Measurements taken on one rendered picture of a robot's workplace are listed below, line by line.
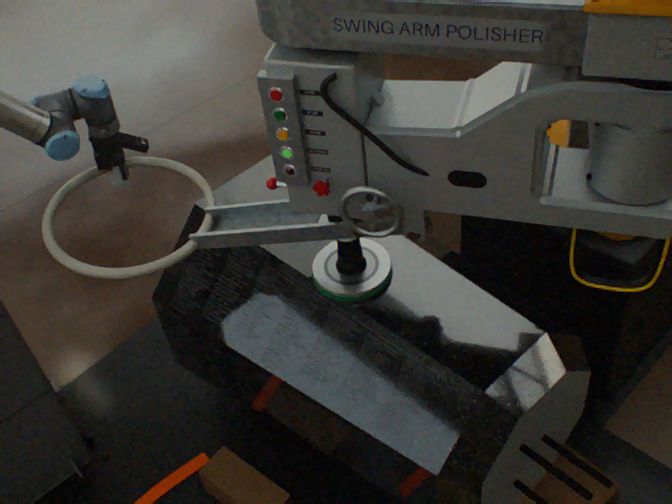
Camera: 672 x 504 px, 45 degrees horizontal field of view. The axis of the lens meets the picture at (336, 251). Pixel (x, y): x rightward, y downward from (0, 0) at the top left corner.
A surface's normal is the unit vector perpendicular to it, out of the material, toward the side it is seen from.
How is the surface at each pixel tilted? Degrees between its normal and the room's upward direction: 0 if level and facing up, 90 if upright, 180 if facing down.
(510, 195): 90
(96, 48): 0
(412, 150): 90
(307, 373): 45
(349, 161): 90
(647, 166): 90
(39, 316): 0
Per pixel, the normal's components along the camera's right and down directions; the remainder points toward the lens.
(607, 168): -0.78, 0.49
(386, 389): -0.56, -0.11
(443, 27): -0.29, 0.69
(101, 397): -0.10, -0.71
